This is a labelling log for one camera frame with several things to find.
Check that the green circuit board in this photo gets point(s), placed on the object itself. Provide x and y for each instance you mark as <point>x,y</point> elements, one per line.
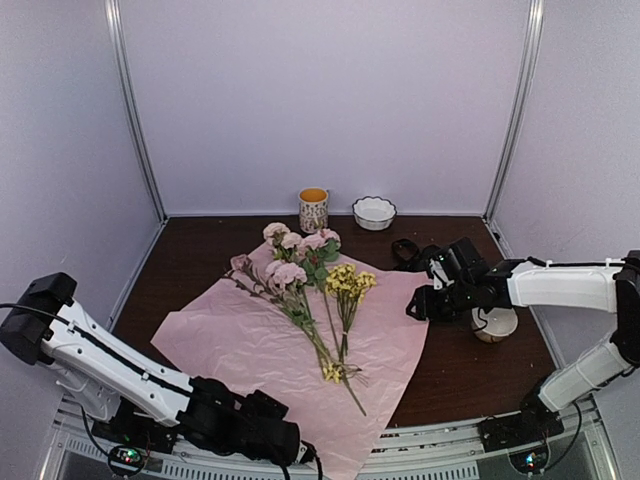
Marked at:
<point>530,461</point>
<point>126,461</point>

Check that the plain white bowl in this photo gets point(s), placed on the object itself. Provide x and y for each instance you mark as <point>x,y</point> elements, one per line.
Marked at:
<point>493,326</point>

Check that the purple wrapping paper sheet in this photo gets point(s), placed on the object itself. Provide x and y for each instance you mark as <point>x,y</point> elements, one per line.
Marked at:
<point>248,344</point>

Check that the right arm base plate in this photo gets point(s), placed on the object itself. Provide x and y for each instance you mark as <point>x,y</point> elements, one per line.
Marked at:
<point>516,430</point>

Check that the left green circuit board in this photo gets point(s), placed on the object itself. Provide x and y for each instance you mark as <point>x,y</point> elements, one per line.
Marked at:
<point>126,461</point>

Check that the pink carnation stem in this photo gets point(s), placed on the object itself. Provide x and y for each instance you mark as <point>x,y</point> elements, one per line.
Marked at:
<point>311,253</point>

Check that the right aluminium frame post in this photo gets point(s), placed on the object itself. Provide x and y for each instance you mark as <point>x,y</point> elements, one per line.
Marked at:
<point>527,70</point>

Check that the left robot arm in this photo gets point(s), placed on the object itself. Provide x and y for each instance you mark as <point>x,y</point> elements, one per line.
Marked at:
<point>48,326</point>

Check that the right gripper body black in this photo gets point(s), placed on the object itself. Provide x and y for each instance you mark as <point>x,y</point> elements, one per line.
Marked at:
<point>459,300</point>

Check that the pale pink rose stem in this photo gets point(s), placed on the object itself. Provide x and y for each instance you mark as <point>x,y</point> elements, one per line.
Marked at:
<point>323,353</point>

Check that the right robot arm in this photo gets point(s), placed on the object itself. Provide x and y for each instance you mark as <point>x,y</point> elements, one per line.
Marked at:
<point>610,286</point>

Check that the fake flower bunch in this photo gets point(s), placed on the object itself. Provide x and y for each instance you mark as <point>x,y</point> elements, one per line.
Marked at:
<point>344,290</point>

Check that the right green circuit board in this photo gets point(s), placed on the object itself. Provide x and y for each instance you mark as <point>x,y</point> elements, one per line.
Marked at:
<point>530,461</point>

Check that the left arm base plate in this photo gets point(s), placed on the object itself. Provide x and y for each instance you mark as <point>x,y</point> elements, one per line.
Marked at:
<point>140,432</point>

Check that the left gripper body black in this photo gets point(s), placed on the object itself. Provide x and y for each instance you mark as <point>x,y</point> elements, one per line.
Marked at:
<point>268,406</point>

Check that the left aluminium frame post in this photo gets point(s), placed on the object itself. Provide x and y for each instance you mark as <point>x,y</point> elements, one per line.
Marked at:
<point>117,36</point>

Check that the front aluminium rail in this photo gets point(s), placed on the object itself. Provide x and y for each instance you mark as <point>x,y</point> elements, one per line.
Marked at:
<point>444,451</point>

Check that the aluminium frame post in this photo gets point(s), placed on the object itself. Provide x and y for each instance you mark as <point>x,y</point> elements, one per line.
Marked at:
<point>527,70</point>
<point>117,36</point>

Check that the patterned cup with orange inside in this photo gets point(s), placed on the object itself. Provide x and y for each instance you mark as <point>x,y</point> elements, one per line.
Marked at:
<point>313,209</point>

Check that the black printed ribbon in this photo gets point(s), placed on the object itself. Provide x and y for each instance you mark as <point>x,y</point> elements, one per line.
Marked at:
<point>409,257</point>

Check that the dusty pink rose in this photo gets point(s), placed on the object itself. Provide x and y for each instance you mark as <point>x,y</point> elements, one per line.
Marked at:
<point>250,275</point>

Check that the white scalloped bowl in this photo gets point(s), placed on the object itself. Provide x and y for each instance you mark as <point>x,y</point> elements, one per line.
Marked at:
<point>374,213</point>

